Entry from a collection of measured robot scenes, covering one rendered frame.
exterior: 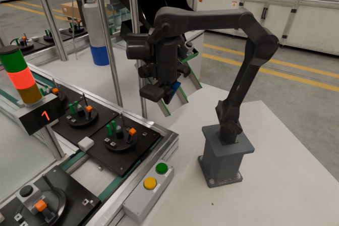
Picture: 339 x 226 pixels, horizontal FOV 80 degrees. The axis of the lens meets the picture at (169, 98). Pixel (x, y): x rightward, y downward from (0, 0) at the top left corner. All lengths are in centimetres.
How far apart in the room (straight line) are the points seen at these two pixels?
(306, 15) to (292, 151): 361
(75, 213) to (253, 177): 67
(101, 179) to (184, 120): 51
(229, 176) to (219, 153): 17
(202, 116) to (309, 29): 367
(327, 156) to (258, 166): 159
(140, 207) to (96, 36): 123
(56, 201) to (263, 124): 98
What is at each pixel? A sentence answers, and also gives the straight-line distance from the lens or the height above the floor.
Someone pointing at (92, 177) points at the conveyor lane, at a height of 92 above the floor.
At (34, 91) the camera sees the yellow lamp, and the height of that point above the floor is 129.
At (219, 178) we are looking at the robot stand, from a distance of 86.
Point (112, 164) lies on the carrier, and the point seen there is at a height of 97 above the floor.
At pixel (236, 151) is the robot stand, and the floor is 106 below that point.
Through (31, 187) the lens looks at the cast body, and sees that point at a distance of 71.
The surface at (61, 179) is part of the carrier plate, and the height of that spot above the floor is 97.
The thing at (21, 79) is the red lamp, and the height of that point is 134.
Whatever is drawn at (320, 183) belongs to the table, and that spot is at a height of 86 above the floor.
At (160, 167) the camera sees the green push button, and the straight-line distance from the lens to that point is 78.
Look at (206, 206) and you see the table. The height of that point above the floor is 86.
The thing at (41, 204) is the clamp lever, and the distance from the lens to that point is 69.
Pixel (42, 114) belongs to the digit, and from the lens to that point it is 72.
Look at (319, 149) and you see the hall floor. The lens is 256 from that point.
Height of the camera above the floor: 162
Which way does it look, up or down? 37 degrees down
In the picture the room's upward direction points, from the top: straight up
